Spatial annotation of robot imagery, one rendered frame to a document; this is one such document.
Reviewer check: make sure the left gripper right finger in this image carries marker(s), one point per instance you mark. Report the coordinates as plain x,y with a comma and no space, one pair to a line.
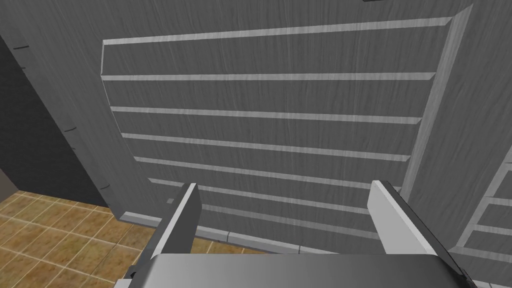
396,224

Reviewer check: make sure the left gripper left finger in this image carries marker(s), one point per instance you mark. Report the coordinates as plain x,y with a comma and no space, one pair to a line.
182,220

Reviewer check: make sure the grey louvred door leaf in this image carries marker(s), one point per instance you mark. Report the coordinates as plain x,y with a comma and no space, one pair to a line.
272,132

